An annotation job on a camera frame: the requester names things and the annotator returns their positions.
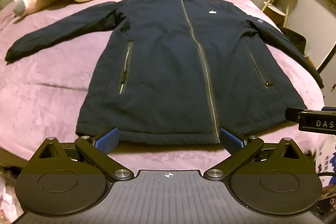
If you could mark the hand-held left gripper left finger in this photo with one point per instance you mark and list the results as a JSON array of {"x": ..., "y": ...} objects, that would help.
[{"x": 108, "y": 140}]

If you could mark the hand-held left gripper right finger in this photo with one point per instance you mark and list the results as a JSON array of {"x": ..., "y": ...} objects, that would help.
[{"x": 231, "y": 140}]

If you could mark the navy blue zip jacket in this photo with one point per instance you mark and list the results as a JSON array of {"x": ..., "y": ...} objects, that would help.
[{"x": 170, "y": 56}]

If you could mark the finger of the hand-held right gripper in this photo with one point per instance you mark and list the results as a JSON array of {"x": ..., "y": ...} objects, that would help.
[
  {"x": 330, "y": 108},
  {"x": 292, "y": 113}
]

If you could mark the printed cardboard box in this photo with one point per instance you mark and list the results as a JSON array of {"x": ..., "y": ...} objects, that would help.
[{"x": 326, "y": 153}]

